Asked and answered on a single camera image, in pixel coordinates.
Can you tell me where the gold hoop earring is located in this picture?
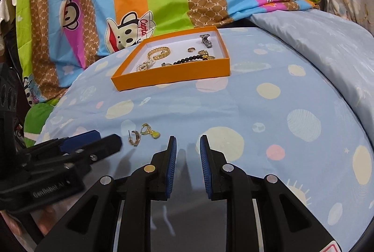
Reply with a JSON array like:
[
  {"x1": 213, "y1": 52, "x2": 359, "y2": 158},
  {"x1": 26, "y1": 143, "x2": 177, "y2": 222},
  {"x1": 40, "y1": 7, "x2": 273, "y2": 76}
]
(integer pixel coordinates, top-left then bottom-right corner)
[
  {"x1": 128, "y1": 130, "x2": 141, "y2": 147},
  {"x1": 187, "y1": 47, "x2": 196, "y2": 53}
]

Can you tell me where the gold cuff bangle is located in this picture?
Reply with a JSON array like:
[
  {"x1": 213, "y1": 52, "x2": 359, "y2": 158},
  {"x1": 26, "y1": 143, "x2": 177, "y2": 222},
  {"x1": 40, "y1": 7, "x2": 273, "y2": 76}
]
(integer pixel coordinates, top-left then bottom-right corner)
[{"x1": 147, "y1": 46, "x2": 171, "y2": 61}]

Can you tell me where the person's left hand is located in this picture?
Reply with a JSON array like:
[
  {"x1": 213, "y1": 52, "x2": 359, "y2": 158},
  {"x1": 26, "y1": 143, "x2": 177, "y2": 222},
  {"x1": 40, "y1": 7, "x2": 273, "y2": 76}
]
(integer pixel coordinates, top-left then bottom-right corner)
[{"x1": 1, "y1": 205, "x2": 65, "y2": 251}]

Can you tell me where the gold earring yellow charm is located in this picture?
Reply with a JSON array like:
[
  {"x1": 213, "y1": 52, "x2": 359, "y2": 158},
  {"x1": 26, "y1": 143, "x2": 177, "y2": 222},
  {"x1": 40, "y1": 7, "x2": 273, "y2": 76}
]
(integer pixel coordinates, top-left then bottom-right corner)
[{"x1": 140, "y1": 123, "x2": 160, "y2": 139}]

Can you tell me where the light blue planet blanket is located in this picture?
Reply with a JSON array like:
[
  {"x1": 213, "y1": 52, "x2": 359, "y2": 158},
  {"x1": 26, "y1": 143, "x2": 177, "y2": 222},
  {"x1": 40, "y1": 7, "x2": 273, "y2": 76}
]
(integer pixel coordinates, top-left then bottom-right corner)
[{"x1": 38, "y1": 28, "x2": 373, "y2": 251}]

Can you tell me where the gold wristwatch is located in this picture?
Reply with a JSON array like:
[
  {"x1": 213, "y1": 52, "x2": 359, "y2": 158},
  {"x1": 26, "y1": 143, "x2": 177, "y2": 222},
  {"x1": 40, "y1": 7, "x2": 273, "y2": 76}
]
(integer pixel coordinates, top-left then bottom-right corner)
[{"x1": 197, "y1": 50, "x2": 215, "y2": 61}]

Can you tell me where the green cushion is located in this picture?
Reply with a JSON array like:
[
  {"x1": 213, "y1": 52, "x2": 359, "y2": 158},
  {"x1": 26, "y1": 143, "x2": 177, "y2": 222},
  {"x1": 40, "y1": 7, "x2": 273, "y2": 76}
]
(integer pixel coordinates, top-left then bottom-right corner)
[{"x1": 23, "y1": 99, "x2": 58, "y2": 148}]

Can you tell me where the silver metal wristwatch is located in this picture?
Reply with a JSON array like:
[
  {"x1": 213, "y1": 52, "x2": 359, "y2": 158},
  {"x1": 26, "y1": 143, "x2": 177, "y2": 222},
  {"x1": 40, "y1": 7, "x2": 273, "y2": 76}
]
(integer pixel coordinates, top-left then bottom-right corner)
[{"x1": 200, "y1": 34, "x2": 212, "y2": 48}]

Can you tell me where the white pearl bow bracelet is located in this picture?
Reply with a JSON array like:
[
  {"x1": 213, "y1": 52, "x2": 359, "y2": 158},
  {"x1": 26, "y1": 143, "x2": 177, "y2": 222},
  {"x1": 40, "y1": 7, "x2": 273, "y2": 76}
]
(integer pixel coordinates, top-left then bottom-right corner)
[{"x1": 136, "y1": 58, "x2": 156, "y2": 72}]

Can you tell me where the orange shallow cardboard box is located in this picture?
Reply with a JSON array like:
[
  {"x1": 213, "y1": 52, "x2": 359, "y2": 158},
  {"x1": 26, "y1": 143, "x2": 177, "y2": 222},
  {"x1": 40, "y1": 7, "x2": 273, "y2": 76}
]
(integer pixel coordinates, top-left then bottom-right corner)
[{"x1": 111, "y1": 27, "x2": 230, "y2": 91}]

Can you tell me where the grey blue plain duvet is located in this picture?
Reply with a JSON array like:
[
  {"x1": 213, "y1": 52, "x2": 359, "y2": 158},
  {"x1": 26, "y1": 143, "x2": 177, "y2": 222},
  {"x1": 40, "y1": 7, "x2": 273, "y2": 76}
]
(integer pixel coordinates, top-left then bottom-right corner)
[{"x1": 250, "y1": 10, "x2": 373, "y2": 139}]

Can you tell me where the black bead bracelet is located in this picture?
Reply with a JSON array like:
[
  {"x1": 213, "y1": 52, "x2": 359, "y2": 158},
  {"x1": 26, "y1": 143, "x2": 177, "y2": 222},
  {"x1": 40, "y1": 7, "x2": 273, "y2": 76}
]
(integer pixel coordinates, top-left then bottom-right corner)
[{"x1": 173, "y1": 54, "x2": 204, "y2": 66}]

